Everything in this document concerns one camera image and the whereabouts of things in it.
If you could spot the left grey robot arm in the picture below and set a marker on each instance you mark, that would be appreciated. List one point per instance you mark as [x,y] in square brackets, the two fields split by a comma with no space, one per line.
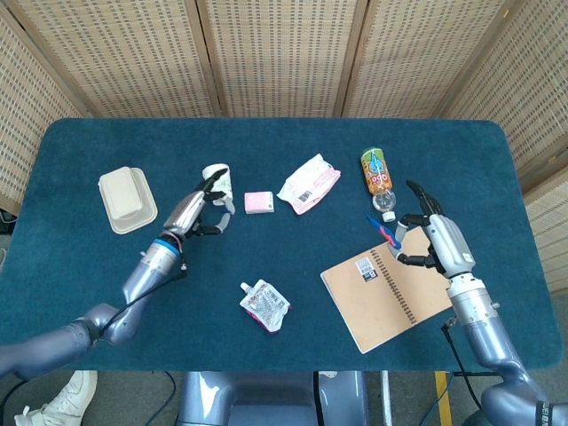
[146,270]

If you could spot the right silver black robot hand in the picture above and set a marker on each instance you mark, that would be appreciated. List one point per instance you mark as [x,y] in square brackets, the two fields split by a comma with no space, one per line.
[450,244]

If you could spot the small pink tissue pack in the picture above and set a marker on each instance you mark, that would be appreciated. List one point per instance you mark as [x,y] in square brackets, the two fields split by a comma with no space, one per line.
[258,202]

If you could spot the grey blue robot torso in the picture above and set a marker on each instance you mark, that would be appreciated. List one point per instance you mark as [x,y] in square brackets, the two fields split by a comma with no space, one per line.
[266,399]

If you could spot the brown spiral notebook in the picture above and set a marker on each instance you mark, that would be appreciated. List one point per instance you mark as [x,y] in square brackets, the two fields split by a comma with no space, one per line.
[377,310]

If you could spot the crumpled white spout pouch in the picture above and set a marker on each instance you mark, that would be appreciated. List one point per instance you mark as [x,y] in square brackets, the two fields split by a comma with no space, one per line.
[266,306]

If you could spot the yellow floor tape strip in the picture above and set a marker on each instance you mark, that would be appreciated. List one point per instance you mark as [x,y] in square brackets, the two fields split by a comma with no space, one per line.
[444,408]

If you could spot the bamboo folding screen panel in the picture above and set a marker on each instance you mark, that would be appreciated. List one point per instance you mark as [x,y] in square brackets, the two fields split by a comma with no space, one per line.
[532,89]
[133,53]
[408,53]
[284,53]
[26,111]

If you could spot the beige takeaway food box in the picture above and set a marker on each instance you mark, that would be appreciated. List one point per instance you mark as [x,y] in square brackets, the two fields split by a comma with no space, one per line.
[124,195]

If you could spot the white sneaker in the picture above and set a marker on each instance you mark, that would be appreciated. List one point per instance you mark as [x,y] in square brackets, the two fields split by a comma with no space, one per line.
[66,399]

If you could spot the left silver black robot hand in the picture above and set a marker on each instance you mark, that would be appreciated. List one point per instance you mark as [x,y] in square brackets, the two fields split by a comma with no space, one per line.
[184,213]

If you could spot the white pole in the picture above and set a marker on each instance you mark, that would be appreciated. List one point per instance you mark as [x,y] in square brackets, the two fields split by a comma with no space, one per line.
[386,399]

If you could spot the blue toothbrush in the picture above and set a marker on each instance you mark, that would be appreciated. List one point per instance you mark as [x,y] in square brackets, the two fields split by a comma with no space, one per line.
[381,231]

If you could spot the white paper cup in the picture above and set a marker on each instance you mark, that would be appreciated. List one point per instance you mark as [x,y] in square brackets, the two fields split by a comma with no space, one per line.
[210,171]

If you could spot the pink white wet wipes pack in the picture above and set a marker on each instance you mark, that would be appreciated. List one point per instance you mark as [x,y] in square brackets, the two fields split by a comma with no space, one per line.
[306,182]

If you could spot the orange label drink bottle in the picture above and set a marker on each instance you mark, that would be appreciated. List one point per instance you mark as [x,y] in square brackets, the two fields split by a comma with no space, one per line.
[377,173]

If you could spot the blue felt table cover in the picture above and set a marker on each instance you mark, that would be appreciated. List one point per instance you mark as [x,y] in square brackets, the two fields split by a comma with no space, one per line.
[284,137]

